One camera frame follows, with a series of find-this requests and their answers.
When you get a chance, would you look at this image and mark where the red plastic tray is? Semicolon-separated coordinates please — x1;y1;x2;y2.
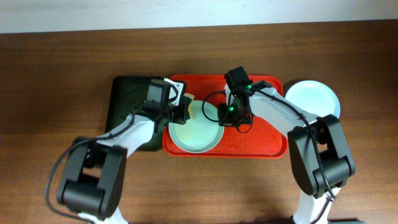
162;74;287;159

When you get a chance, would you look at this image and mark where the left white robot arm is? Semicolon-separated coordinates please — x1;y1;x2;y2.
57;101;190;223

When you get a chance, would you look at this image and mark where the black plastic tray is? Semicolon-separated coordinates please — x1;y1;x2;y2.
105;76;168;155

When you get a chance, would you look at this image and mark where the mint green round plate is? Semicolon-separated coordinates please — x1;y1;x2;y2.
169;100;224;154

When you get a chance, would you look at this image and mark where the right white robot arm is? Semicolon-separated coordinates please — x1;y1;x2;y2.
220;81;356;223

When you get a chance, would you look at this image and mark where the light blue round plate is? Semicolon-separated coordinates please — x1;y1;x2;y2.
285;80;341;118

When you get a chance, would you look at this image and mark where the green yellow sponge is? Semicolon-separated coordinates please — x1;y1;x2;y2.
183;93;195;121

